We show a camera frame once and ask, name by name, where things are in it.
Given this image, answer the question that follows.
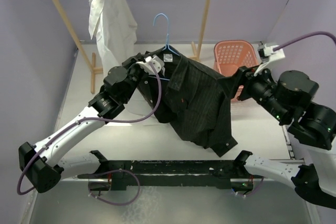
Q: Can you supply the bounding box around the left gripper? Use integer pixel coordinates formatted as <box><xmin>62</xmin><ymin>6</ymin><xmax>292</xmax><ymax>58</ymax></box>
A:
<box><xmin>122</xmin><ymin>53</ymin><xmax>149</xmax><ymax>102</ymax></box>

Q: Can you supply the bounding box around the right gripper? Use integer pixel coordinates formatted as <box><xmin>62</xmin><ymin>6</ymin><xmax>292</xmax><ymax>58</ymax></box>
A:
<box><xmin>216</xmin><ymin>59</ymin><xmax>287</xmax><ymax>121</ymax></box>

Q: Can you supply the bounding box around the black striped shirt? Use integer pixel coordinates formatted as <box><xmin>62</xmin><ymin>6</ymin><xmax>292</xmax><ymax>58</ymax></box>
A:
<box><xmin>154</xmin><ymin>54</ymin><xmax>238</xmax><ymax>157</ymax></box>

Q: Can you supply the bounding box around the blue wire hanger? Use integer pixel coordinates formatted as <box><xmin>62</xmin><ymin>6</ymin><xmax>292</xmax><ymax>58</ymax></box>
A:
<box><xmin>153</xmin><ymin>13</ymin><xmax>181</xmax><ymax>79</ymax></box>

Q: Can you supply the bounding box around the white shirt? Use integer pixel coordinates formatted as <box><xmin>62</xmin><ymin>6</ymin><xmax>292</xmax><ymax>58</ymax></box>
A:
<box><xmin>88</xmin><ymin>0</ymin><xmax>138</xmax><ymax>77</ymax></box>

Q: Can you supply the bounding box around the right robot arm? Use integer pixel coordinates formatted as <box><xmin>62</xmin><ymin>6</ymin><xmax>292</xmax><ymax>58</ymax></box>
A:
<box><xmin>218</xmin><ymin>67</ymin><xmax>335</xmax><ymax>209</ymax></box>

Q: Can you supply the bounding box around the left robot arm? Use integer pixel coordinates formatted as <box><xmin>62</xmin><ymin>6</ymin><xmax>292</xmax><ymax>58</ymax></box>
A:
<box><xmin>16</xmin><ymin>55</ymin><xmax>162</xmax><ymax>195</ymax></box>

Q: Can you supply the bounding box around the pink laundry basket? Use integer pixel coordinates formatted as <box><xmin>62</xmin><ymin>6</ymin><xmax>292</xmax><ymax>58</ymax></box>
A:
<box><xmin>214</xmin><ymin>40</ymin><xmax>259</xmax><ymax>104</ymax></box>

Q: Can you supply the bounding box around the wooden clothes rack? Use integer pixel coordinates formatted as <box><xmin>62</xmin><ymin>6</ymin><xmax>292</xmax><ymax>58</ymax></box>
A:
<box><xmin>51</xmin><ymin>0</ymin><xmax>211</xmax><ymax>94</ymax></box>

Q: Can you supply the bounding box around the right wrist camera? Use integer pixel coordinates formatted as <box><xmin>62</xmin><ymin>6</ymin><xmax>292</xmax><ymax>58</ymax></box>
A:
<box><xmin>254</xmin><ymin>44</ymin><xmax>285</xmax><ymax>76</ymax></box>

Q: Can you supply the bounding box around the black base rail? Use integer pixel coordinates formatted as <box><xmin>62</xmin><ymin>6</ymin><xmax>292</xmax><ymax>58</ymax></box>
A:
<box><xmin>78</xmin><ymin>160</ymin><xmax>251</xmax><ymax>190</ymax></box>

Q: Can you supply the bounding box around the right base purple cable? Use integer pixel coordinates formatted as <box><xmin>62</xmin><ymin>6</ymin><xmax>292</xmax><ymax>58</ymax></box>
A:
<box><xmin>235</xmin><ymin>175</ymin><xmax>265</xmax><ymax>198</ymax></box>

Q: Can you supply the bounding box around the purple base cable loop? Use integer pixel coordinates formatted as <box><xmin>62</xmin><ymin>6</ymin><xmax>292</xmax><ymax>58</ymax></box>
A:
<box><xmin>88</xmin><ymin>168</ymin><xmax>141</xmax><ymax>206</ymax></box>

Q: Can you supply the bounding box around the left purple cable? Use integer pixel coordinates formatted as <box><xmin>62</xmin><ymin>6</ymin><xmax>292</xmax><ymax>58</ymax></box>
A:
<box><xmin>16</xmin><ymin>62</ymin><xmax>163</xmax><ymax>196</ymax></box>

